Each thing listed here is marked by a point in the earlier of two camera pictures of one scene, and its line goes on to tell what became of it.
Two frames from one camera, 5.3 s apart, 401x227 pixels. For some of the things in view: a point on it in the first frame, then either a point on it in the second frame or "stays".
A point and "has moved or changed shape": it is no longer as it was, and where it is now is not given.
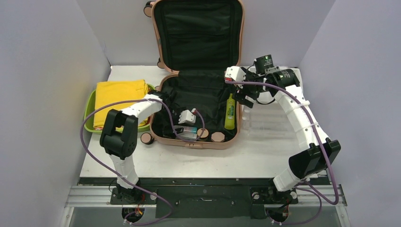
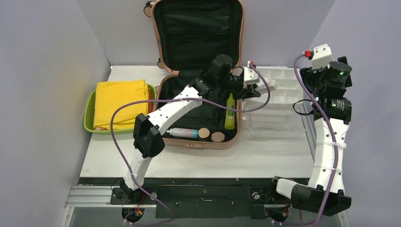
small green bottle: [229, 115] stays
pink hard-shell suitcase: [200, 39] stays
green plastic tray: [89, 120] stays
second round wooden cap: [217, 137] stays
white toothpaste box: [188, 133] has moved or changed shape
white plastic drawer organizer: [269, 120] stays
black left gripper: [176, 122] to [246, 92]
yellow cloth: [108, 92] stays
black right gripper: [248, 92] to [308, 77]
